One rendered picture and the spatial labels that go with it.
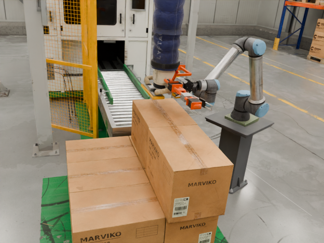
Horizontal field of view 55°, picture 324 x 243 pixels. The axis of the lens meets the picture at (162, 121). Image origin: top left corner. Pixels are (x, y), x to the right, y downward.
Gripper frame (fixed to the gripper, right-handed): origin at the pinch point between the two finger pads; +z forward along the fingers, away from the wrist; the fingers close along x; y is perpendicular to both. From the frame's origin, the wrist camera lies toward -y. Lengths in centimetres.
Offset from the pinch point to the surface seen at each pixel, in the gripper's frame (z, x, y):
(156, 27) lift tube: 10.2, 40.0, 23.4
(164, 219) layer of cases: 24, -71, -58
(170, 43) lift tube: 0.6, 29.6, 16.6
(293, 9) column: -793, 3, 803
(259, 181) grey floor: -123, -124, 28
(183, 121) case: -10.3, -29.7, 2.3
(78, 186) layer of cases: 75, -70, -10
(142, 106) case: 13.4, -29.7, 37.7
